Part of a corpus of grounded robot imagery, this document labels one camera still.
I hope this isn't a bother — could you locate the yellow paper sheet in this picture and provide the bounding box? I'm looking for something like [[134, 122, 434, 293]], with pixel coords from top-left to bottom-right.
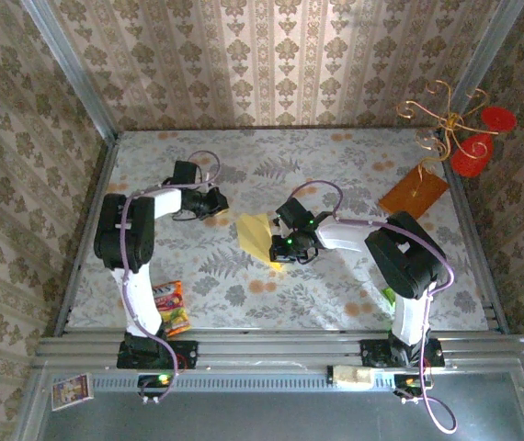
[[235, 211, 300, 274]]

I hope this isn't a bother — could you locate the orange brown square card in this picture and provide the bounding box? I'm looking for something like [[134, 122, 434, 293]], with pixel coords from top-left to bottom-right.
[[377, 165, 451, 220]]

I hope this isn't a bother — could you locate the grey metal sheet panel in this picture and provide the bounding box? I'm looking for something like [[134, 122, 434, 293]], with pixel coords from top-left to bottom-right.
[[36, 371, 524, 441]]

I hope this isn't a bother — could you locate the floral patterned table mat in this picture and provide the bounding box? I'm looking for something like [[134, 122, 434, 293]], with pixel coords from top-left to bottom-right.
[[66, 128, 493, 333]]

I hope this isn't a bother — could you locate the red orange candy bag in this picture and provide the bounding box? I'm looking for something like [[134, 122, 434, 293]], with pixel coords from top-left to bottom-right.
[[153, 279, 193, 339]]

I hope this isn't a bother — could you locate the small controller board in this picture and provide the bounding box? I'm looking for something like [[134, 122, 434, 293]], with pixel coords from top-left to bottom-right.
[[137, 372, 174, 399], [393, 372, 433, 399]]

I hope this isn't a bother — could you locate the red round disc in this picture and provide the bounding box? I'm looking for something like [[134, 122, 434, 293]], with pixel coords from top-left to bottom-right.
[[450, 133, 495, 178], [480, 106, 518, 136]]

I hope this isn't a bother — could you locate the small picture card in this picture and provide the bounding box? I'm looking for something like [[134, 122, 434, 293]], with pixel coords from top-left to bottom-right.
[[51, 372, 95, 412]]

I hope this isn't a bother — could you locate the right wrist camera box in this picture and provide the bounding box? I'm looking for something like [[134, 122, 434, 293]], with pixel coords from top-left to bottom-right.
[[274, 197, 315, 231]]

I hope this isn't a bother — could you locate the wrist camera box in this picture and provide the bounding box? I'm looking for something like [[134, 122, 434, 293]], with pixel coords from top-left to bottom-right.
[[274, 197, 315, 231], [171, 159, 200, 187]]

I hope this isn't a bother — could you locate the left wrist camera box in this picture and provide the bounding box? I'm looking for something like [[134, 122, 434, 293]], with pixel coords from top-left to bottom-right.
[[171, 159, 200, 187]]

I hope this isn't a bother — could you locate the aluminium rail beam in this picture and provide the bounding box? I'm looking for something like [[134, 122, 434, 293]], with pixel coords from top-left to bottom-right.
[[34, 328, 524, 369]]

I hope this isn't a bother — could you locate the aluminium side rail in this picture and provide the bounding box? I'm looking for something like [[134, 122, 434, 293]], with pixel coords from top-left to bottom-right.
[[440, 131, 509, 333], [53, 132, 121, 336]]

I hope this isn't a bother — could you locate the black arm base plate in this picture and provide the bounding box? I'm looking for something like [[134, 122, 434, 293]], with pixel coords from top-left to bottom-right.
[[117, 339, 199, 370], [359, 338, 445, 369]]

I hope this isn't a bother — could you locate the grey slotted cable duct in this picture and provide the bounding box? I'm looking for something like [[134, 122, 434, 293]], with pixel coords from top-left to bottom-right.
[[91, 369, 399, 392]]

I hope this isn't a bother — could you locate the aluminium frame post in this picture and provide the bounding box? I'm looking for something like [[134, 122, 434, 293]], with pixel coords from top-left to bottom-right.
[[448, 0, 524, 120], [21, 0, 121, 141]]

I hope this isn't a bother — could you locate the gold wire ornament stand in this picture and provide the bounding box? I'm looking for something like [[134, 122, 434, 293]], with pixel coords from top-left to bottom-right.
[[396, 80, 500, 185]]

